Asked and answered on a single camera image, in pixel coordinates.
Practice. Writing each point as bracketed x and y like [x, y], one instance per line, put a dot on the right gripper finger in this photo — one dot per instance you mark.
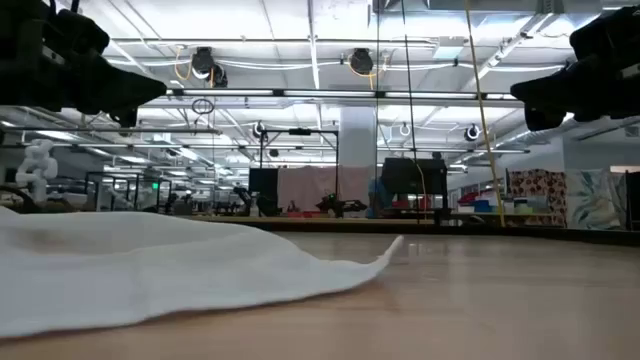
[565, 92]
[542, 120]

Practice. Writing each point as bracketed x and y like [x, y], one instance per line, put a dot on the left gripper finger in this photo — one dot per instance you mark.
[125, 117]
[110, 92]

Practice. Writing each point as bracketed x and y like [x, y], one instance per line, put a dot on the white cloth napkin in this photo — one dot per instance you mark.
[125, 270]

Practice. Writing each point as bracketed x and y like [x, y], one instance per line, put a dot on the small black robot arm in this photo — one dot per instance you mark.
[340, 205]

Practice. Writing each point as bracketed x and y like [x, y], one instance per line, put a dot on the floral patterned cloth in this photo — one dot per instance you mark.
[537, 190]

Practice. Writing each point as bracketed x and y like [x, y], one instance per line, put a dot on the leaf patterned cloth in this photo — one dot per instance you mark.
[595, 200]

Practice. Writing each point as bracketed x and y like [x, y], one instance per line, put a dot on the blue storage bin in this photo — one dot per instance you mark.
[482, 206]

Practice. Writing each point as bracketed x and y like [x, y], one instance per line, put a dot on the black monitor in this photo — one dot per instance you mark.
[412, 175]

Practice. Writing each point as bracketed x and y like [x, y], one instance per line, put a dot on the black panel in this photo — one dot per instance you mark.
[263, 185]

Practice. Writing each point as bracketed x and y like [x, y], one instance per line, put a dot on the person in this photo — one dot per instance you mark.
[380, 197]

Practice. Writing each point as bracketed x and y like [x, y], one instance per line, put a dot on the white column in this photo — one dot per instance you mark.
[357, 135]

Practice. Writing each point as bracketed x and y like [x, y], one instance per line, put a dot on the pink curtain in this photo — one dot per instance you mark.
[310, 187]

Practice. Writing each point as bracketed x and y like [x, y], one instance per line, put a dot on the silver air duct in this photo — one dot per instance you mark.
[545, 134]

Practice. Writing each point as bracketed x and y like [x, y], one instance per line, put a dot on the black frame enclosure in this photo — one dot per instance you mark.
[115, 173]

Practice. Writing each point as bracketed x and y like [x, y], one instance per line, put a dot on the black table frame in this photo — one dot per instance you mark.
[500, 232]

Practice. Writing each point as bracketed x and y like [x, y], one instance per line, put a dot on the black stand frame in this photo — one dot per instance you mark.
[300, 131]

